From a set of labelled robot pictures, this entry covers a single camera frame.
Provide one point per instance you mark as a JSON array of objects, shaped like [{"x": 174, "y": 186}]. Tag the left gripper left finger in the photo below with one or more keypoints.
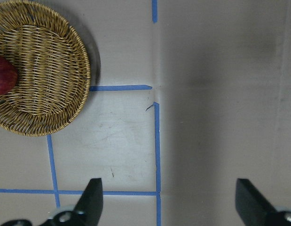
[{"x": 87, "y": 211}]

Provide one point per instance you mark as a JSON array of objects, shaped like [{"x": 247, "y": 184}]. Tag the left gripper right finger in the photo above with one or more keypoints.
[{"x": 255, "y": 210}]

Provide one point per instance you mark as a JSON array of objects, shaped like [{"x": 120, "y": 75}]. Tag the woven wicker basket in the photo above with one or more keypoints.
[{"x": 54, "y": 71}]

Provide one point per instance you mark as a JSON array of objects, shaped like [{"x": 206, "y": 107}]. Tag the dark red apple in basket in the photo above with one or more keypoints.
[{"x": 8, "y": 76}]

